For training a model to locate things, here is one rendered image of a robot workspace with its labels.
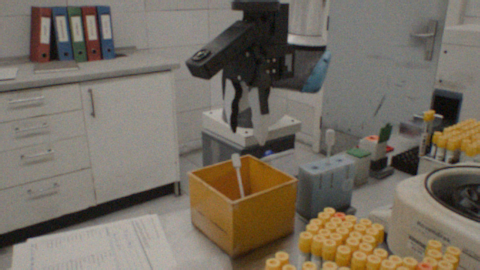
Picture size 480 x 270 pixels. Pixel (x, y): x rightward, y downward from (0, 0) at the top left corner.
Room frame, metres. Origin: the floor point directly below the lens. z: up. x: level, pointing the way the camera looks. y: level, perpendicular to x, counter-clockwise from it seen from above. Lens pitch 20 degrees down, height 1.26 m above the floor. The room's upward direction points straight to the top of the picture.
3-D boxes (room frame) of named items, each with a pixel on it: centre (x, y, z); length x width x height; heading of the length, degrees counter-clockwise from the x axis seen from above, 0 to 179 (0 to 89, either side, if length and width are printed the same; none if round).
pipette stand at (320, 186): (0.65, -0.16, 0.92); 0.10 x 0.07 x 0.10; 122
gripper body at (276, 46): (0.62, -0.03, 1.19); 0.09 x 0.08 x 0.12; 126
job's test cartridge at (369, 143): (0.84, -0.30, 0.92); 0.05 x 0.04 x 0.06; 35
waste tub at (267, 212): (0.60, 0.00, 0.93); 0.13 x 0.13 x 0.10; 36
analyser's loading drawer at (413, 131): (1.05, -0.53, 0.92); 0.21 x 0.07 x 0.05; 127
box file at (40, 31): (2.33, 1.14, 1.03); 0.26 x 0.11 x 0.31; 37
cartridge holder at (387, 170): (0.84, -0.30, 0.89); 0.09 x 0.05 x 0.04; 35
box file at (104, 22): (2.54, 0.86, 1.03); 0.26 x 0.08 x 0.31; 36
